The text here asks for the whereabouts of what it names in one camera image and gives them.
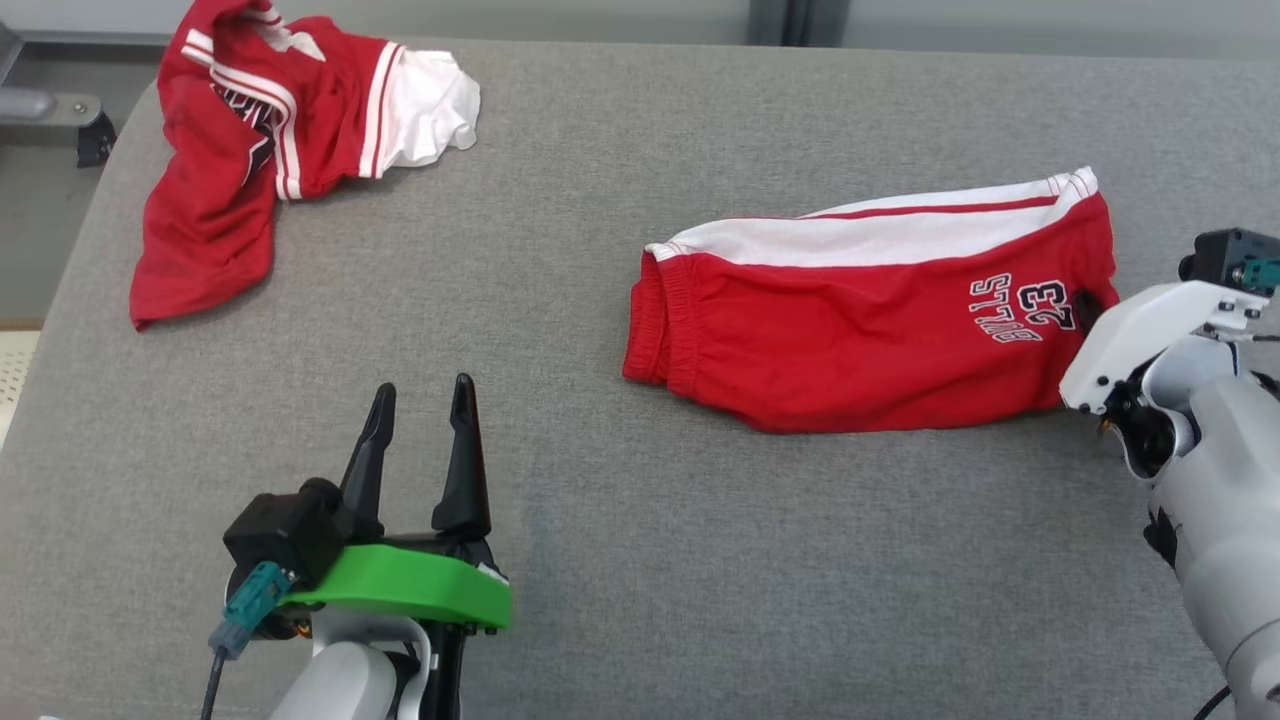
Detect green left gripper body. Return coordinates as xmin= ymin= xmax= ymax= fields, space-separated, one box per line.
xmin=280 ymin=535 xmax=513 ymax=633

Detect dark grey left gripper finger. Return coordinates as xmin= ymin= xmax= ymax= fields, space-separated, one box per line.
xmin=340 ymin=383 xmax=398 ymax=541
xmin=432 ymin=374 xmax=493 ymax=536

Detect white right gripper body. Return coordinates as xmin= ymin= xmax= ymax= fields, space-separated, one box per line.
xmin=1060 ymin=282 xmax=1261 ymax=416

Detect red shorts white stripe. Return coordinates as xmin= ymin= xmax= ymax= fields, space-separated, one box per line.
xmin=622 ymin=166 xmax=1121 ymax=435

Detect red jersey shirt white sleeves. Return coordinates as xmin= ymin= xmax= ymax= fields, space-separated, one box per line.
xmin=130 ymin=0 xmax=482 ymax=331

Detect white perforated panel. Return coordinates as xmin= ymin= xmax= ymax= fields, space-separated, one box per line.
xmin=0 ymin=333 xmax=39 ymax=447

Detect left arm cable teal connector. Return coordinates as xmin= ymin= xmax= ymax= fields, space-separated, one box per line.
xmin=200 ymin=562 xmax=296 ymax=720

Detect grey metal partition post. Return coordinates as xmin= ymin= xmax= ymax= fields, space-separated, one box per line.
xmin=748 ymin=0 xmax=851 ymax=48

